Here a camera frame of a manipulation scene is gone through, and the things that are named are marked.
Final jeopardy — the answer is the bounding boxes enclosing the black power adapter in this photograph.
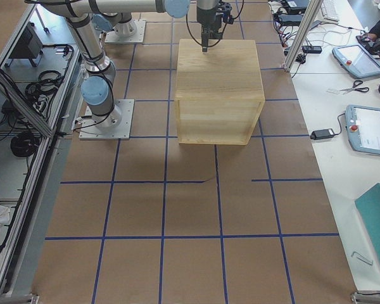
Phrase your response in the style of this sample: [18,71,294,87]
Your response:
[310,129,336,141]

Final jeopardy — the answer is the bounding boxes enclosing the metal hex key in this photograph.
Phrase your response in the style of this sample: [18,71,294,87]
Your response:
[351,251,374,266]

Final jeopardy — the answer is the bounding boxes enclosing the black control box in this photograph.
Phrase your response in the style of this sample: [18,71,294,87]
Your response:
[6,23,43,67]

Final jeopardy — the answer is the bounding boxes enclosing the aluminium side frame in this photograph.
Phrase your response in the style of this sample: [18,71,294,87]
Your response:
[0,1,80,295]

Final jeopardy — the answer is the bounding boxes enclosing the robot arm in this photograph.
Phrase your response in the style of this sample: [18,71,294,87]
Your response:
[65,14,122,132]
[37,0,223,52]

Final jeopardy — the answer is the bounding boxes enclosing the upper teach pendant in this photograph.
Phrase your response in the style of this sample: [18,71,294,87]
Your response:
[332,44,380,79]

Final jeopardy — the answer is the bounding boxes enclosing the lower teach pendant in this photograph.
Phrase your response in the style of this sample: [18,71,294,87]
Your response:
[345,104,380,155]

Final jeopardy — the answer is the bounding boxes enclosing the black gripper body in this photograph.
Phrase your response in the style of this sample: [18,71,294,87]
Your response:
[196,6,222,40]

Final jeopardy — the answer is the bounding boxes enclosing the black scissors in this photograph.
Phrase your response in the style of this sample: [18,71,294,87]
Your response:
[340,80,369,94]

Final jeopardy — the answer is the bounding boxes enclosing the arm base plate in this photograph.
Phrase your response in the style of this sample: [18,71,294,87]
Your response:
[79,99,134,140]
[104,19,146,44]

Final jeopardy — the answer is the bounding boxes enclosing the wooden drawer cabinet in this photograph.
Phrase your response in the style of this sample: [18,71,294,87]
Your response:
[174,39,265,146]

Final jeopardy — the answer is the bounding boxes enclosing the teach pendant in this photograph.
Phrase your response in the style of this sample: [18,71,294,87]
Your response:
[332,44,380,79]
[345,104,380,155]

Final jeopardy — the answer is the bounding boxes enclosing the aluminium frame post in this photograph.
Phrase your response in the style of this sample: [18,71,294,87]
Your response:
[283,0,322,72]

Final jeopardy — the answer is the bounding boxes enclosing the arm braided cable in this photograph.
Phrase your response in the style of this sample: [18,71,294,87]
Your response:
[186,9,231,49]

